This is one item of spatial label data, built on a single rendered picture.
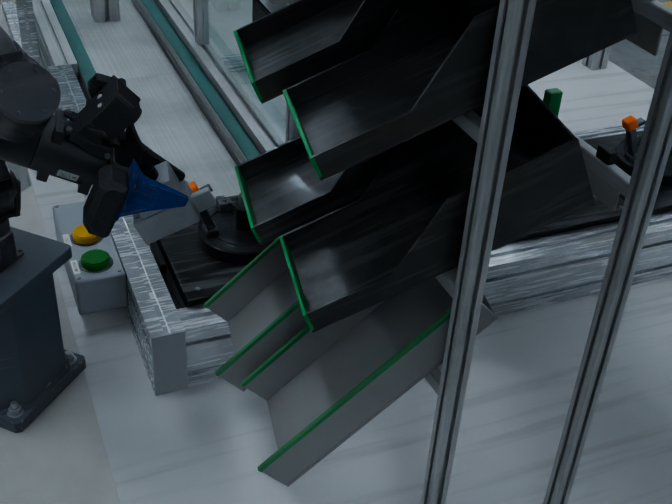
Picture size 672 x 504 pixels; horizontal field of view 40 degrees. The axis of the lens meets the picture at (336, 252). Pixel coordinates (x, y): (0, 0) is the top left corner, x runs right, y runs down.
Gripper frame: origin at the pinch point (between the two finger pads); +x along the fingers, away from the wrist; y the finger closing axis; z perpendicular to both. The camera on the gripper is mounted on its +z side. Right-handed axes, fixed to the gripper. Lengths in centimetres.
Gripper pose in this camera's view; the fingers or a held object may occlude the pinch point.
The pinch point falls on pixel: (154, 179)
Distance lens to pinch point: 97.4
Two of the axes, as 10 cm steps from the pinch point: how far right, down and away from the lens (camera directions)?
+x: 8.6, 2.8, 4.2
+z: 4.6, -7.8, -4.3
